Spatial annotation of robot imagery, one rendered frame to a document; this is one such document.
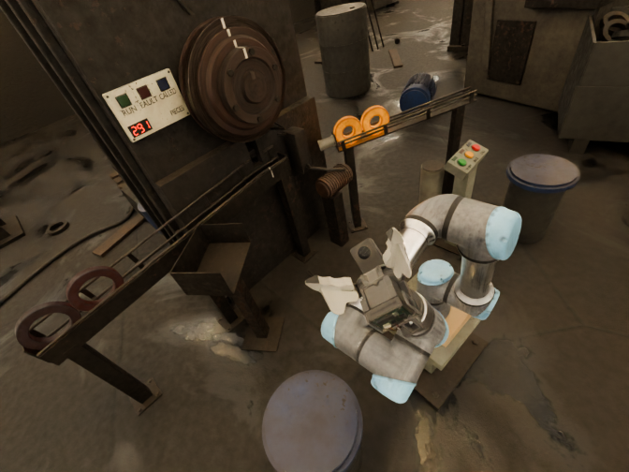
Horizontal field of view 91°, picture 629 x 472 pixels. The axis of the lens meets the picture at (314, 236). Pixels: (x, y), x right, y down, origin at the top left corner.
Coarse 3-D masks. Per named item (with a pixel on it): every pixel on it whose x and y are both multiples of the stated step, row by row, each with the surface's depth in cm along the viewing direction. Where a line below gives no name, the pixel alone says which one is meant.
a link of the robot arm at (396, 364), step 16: (384, 336) 64; (400, 336) 61; (368, 352) 62; (384, 352) 60; (400, 352) 59; (416, 352) 58; (368, 368) 62; (384, 368) 59; (400, 368) 58; (416, 368) 58; (384, 384) 58; (400, 384) 57; (416, 384) 59; (400, 400) 57
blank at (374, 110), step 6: (372, 108) 165; (378, 108) 165; (384, 108) 167; (366, 114) 166; (372, 114) 166; (378, 114) 167; (384, 114) 168; (360, 120) 170; (366, 120) 168; (384, 120) 170; (366, 126) 170; (372, 126) 171; (378, 132) 174
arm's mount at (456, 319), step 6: (450, 312) 123; (456, 312) 122; (462, 312) 122; (450, 318) 121; (456, 318) 120; (462, 318) 120; (468, 318) 124; (450, 324) 119; (456, 324) 119; (462, 324) 121; (450, 330) 117; (456, 330) 117; (450, 336) 115
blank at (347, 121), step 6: (342, 120) 166; (348, 120) 166; (354, 120) 166; (336, 126) 167; (342, 126) 168; (354, 126) 169; (360, 126) 170; (336, 132) 169; (342, 132) 170; (354, 132) 171; (360, 132) 172; (336, 138) 171; (342, 138) 172; (354, 138) 173; (348, 144) 175
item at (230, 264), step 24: (192, 240) 127; (216, 240) 137; (240, 240) 135; (192, 264) 127; (216, 264) 130; (240, 264) 127; (192, 288) 119; (216, 288) 117; (240, 288) 139; (264, 336) 167
